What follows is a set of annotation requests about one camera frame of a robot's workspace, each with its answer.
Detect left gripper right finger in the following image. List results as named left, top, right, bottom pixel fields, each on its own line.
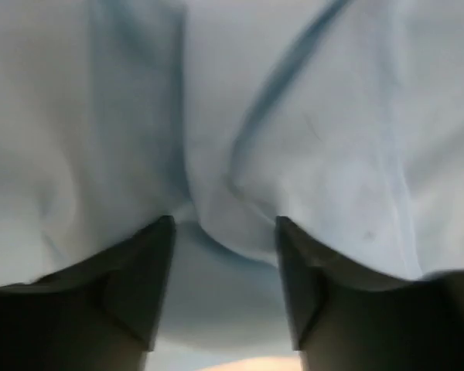
left=275, top=216, right=464, bottom=370

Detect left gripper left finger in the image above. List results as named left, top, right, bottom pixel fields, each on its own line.
left=0, top=216, right=176, bottom=370

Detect light blue pillowcase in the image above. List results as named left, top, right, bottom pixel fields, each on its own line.
left=0, top=1, right=464, bottom=354

